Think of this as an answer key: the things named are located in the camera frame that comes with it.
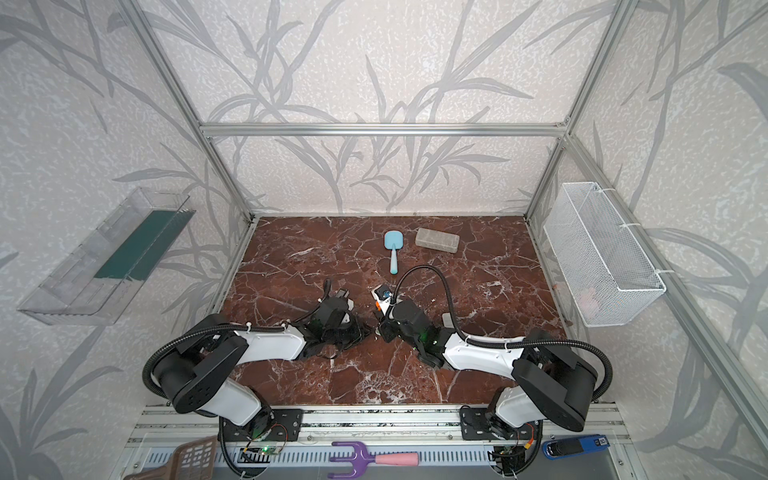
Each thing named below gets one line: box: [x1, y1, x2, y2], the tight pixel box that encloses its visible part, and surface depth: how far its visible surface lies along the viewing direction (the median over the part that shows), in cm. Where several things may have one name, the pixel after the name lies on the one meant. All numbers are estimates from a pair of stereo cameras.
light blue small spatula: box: [384, 230, 404, 275], surface depth 114 cm
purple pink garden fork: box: [328, 442, 419, 479], surface depth 70 cm
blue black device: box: [542, 434, 610, 460], surface depth 69 cm
